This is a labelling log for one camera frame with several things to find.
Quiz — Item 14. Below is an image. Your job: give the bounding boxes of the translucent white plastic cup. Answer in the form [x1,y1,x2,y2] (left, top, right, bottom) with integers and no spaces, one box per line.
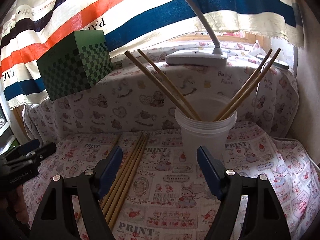
[175,93,237,160]

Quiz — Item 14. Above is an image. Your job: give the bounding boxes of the green checkered box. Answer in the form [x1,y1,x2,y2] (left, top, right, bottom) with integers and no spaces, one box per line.
[37,30,113,101]

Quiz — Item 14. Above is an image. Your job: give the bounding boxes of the baby bear print cloth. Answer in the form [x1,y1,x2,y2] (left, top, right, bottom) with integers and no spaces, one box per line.
[22,41,299,143]

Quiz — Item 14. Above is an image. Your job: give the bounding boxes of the white desk lamp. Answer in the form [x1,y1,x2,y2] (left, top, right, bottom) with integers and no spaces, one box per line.
[164,0,229,68]

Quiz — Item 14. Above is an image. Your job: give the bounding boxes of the striped Hermes Paris curtain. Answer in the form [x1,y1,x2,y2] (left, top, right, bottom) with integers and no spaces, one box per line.
[1,0,304,109]

